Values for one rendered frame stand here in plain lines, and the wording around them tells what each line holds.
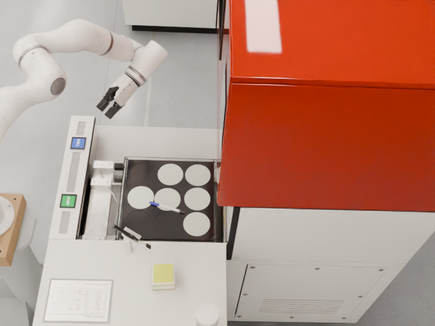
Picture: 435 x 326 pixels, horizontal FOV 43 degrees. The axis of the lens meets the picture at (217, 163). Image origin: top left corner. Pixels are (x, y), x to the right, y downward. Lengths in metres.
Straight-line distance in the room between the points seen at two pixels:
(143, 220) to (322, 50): 1.03
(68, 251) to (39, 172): 1.42
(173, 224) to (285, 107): 0.87
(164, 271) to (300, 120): 0.74
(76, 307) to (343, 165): 0.96
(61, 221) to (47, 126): 1.55
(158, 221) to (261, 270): 0.45
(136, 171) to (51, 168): 1.23
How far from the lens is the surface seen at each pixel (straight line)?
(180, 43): 3.91
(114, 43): 1.86
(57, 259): 1.97
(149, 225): 2.05
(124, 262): 1.92
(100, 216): 2.11
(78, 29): 1.76
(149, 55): 2.04
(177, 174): 2.16
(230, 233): 1.88
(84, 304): 1.88
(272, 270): 2.18
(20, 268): 2.43
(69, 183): 2.11
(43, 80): 1.71
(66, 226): 2.02
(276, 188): 1.63
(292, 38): 1.34
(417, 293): 3.14
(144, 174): 2.16
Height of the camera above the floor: 2.72
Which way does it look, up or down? 56 degrees down
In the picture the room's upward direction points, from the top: 5 degrees clockwise
